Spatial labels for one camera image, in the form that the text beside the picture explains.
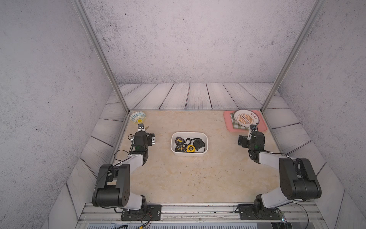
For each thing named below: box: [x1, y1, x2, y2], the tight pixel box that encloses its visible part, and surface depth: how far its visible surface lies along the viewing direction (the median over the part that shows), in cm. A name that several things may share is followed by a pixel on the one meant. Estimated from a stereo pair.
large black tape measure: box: [193, 138, 206, 152], surface depth 98 cm
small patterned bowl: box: [130, 111, 147, 124], surface depth 117 cm
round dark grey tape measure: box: [174, 136, 185, 146], surface depth 100 cm
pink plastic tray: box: [223, 110, 268, 133], surface depth 113 cm
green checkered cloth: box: [230, 113, 250, 131], surface depth 112 cm
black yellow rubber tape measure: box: [175, 145, 187, 153], surface depth 96 cm
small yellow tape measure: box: [186, 145, 196, 153], surface depth 97 cm
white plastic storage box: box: [170, 131, 209, 157], surface depth 98 cm
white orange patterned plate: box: [233, 109, 260, 127], surface depth 117 cm
